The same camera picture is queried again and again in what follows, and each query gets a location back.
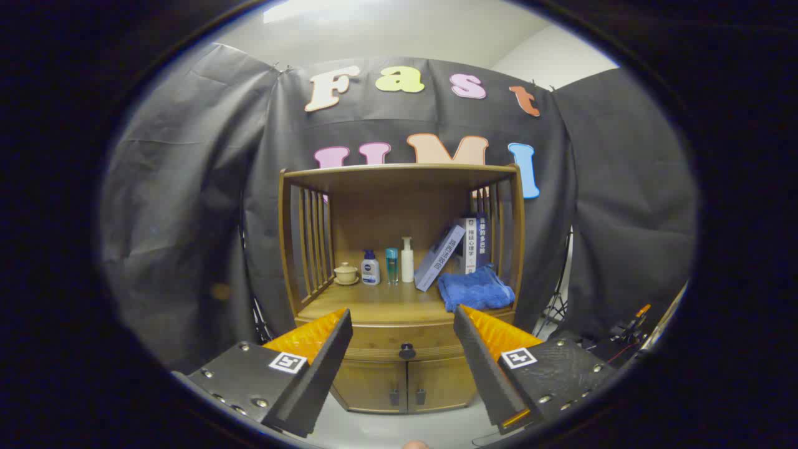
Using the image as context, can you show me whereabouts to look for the black tripod stand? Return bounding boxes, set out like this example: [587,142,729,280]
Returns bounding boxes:
[251,296,275,345]
[535,228,573,340]

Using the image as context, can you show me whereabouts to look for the white bottle with blue cap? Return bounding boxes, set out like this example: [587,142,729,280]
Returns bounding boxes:
[361,249,381,286]

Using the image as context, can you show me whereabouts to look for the black stand with orange clip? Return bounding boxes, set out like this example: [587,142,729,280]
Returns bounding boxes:
[580,304,655,369]

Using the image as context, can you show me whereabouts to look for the blue towel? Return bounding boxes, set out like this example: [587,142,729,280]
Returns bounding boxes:
[436,264,516,313]

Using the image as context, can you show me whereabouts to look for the black backdrop cloth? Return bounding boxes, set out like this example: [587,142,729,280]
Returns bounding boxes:
[100,42,698,375]

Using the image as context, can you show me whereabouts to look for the wooden cabinet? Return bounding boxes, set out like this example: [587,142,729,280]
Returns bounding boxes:
[277,163,526,415]

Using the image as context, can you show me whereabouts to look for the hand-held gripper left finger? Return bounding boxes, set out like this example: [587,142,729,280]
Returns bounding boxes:
[171,307,353,438]

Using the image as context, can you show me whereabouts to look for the dark blue book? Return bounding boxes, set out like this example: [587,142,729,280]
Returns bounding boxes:
[475,213,490,270]

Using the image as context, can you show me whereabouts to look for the white book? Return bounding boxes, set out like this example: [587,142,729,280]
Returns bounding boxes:
[458,217,479,275]

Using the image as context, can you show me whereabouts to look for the pale grey book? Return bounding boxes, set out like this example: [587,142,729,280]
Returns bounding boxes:
[414,224,466,292]

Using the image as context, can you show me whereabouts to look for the wooden cabinet door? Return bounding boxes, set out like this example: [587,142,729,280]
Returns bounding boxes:
[330,360,409,415]
[406,357,479,412]

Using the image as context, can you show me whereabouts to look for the white pump bottle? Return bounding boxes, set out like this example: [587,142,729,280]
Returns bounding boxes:
[400,236,415,284]

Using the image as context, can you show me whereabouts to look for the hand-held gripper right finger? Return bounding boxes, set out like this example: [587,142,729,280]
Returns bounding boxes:
[453,304,618,436]

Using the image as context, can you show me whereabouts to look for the wooden countertop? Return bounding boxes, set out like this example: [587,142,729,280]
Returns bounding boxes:
[298,278,517,326]

